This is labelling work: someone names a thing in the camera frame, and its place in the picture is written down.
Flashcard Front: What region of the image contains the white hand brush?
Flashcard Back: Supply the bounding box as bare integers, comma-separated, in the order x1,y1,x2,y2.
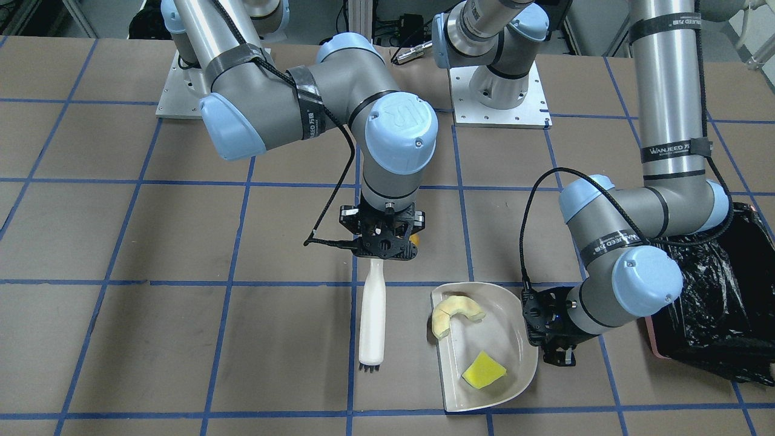
358,259,386,373

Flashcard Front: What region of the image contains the pale curved bread piece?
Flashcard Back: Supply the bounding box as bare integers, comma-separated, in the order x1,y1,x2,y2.
430,295,486,340

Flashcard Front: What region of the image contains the yellow sponge piece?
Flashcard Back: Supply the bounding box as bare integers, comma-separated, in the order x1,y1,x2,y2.
462,351,507,389

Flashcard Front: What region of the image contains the black lined trash bin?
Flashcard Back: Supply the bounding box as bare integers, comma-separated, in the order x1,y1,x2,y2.
647,202,774,386

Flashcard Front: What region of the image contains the beige plastic dustpan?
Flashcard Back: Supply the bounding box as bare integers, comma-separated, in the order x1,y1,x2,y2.
430,282,539,413

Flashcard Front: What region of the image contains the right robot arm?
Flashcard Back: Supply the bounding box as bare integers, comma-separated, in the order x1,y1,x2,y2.
161,1,438,260

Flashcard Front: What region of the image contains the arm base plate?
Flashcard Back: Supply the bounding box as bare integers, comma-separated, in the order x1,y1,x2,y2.
449,63,553,129
156,48,273,120

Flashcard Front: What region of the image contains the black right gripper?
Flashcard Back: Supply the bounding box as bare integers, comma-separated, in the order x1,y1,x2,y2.
338,203,426,260

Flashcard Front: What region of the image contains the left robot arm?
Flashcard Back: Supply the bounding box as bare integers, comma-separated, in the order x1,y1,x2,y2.
521,1,731,366

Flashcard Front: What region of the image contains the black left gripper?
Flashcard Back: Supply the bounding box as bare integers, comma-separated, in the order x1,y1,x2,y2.
521,286,592,367

